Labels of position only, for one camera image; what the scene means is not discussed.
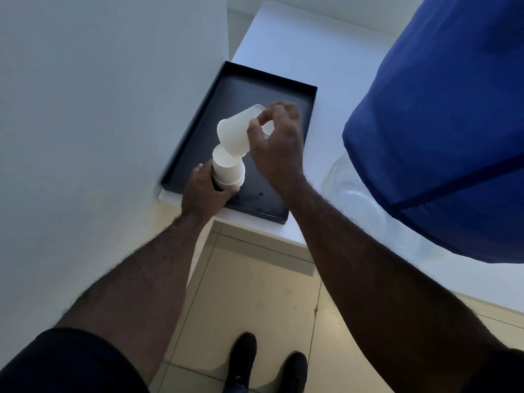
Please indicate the person's left black sleeve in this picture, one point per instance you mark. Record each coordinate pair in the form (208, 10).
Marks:
(69, 364)

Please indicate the person's right black shoe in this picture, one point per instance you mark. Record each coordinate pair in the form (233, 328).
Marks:
(295, 372)

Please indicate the black rectangular tray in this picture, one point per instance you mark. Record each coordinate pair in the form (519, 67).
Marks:
(233, 98)

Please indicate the person's black shoe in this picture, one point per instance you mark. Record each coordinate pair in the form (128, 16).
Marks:
(295, 372)
(241, 362)

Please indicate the person's left forearm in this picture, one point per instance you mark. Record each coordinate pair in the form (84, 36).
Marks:
(139, 282)

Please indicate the person's left hand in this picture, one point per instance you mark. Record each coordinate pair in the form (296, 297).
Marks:
(200, 192)

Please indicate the clear plastic water bottle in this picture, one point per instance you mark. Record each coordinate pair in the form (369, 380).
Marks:
(356, 200)

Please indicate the person's black sleeve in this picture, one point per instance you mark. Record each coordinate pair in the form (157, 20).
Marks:
(499, 372)
(69, 364)

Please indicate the person's left black shoe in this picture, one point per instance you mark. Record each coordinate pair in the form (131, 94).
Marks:
(241, 362)

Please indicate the person's right black sleeve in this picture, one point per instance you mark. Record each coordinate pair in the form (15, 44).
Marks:
(499, 372)

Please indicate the person's right hand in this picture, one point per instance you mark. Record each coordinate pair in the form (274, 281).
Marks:
(278, 153)

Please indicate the person's right thumb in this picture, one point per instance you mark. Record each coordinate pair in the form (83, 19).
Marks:
(254, 132)

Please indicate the stack of white plastic cups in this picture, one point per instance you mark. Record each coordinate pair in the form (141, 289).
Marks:
(228, 169)

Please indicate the person's right forearm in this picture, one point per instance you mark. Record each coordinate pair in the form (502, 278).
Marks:
(368, 290)

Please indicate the translucent white drinking cup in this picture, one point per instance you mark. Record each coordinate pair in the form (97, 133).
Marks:
(235, 132)

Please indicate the blue fabric bottle cover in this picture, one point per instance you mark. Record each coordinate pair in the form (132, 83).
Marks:
(442, 126)

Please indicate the person's left thumb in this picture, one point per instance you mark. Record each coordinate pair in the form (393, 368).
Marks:
(229, 194)

